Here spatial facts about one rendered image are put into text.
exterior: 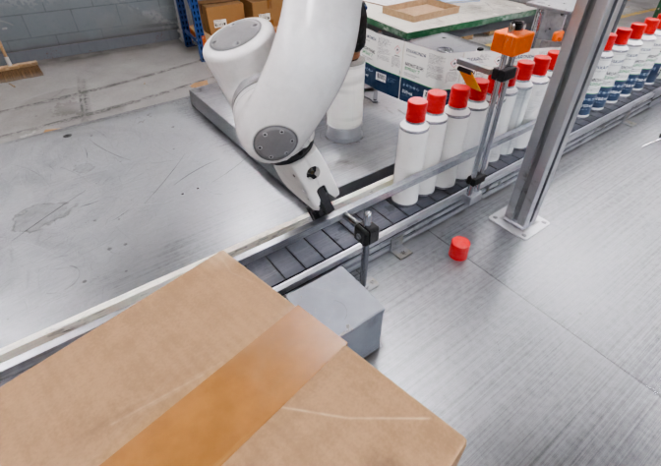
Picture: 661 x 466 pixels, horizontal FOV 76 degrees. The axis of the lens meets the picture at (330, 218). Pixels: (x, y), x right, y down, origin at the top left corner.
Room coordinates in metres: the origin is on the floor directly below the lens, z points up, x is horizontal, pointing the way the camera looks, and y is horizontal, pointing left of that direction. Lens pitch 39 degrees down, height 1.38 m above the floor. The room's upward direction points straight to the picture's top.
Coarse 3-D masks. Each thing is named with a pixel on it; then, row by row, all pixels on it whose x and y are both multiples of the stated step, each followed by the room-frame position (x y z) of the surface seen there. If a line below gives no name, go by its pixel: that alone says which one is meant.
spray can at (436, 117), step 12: (432, 96) 0.69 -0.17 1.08; (444, 96) 0.69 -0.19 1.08; (432, 108) 0.68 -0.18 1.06; (444, 108) 0.69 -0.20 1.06; (432, 120) 0.68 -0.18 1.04; (444, 120) 0.68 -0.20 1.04; (432, 132) 0.67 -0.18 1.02; (444, 132) 0.68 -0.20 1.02; (432, 144) 0.67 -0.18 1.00; (432, 156) 0.67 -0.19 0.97; (432, 180) 0.68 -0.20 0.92; (420, 192) 0.67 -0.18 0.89; (432, 192) 0.68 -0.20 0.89
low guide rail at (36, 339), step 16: (368, 192) 0.65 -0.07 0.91; (336, 208) 0.60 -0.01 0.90; (288, 224) 0.55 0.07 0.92; (304, 224) 0.56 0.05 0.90; (256, 240) 0.51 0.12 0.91; (176, 272) 0.44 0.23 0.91; (144, 288) 0.40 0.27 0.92; (112, 304) 0.38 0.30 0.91; (128, 304) 0.39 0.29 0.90; (64, 320) 0.35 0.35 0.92; (80, 320) 0.35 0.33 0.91; (32, 336) 0.32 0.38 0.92; (48, 336) 0.33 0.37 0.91; (0, 352) 0.30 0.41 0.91; (16, 352) 0.31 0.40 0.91
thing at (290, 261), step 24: (576, 120) 1.01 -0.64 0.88; (456, 192) 0.70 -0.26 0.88; (360, 216) 0.61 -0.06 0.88; (384, 216) 0.61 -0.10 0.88; (408, 216) 0.62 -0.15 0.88; (312, 240) 0.55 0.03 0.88; (336, 240) 0.55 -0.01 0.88; (264, 264) 0.49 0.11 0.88; (288, 264) 0.49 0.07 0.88; (312, 264) 0.49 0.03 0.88; (0, 384) 0.28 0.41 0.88
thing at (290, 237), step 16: (528, 128) 0.82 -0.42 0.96; (496, 144) 0.75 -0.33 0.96; (448, 160) 0.68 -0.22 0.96; (464, 160) 0.70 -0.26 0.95; (416, 176) 0.62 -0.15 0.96; (432, 176) 0.64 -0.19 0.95; (384, 192) 0.58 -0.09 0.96; (352, 208) 0.53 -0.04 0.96; (320, 224) 0.49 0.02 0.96; (272, 240) 0.46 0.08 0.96; (288, 240) 0.46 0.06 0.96; (240, 256) 0.42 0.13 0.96; (256, 256) 0.43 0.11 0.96; (96, 320) 0.31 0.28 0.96; (64, 336) 0.29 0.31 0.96; (80, 336) 0.29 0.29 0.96; (32, 352) 0.27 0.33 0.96; (48, 352) 0.27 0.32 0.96; (0, 368) 0.25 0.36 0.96; (16, 368) 0.25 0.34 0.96
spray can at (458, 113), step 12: (456, 84) 0.74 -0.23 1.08; (456, 96) 0.71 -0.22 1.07; (468, 96) 0.71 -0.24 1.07; (456, 108) 0.71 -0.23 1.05; (468, 108) 0.72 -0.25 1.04; (456, 120) 0.70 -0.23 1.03; (468, 120) 0.71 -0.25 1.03; (456, 132) 0.70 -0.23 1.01; (444, 144) 0.70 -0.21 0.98; (456, 144) 0.70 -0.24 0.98; (444, 156) 0.70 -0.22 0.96; (456, 168) 0.70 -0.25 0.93; (444, 180) 0.70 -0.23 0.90
